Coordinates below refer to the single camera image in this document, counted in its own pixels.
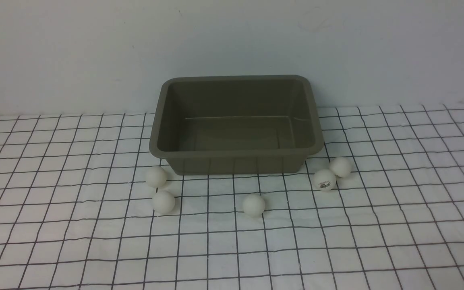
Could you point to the white ping-pong ball with logo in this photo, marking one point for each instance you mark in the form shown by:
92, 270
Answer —
324, 180

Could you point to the olive green plastic bin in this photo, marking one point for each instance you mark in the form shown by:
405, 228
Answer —
236, 125

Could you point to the white black-grid tablecloth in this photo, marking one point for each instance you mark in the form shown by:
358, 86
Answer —
76, 213

